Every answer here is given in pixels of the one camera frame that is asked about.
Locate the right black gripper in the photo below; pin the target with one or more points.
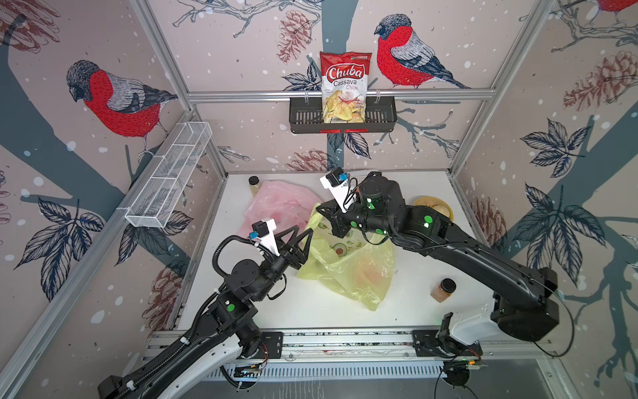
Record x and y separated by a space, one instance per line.
331 209

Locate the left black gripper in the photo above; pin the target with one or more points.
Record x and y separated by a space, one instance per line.
291 256

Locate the green plastic bag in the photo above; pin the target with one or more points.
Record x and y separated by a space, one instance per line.
338 273

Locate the pink peach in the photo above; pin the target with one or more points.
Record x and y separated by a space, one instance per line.
369 276

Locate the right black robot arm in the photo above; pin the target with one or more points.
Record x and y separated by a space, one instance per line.
524 304

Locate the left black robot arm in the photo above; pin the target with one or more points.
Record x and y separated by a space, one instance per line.
223 328

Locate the pink plastic bag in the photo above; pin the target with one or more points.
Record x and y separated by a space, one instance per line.
287 204

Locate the Chuba cassava chips bag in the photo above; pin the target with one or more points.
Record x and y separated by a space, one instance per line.
344 86

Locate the pale spice jar black lid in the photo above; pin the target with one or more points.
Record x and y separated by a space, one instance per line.
254 185

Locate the yellow bamboo steamer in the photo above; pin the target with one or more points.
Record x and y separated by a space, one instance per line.
437 204

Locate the orange spice jar black lid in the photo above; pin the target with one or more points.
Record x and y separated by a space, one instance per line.
443 290

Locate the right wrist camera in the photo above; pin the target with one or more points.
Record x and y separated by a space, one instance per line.
338 183

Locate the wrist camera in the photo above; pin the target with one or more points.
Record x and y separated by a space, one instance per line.
338 183
263 233

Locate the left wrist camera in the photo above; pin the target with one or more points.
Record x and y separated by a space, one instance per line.
263 233

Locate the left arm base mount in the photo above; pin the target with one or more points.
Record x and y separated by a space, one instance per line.
269 347

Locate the black wall basket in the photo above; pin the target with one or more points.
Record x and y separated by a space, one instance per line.
311 116

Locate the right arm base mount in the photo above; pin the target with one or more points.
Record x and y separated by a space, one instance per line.
427 343

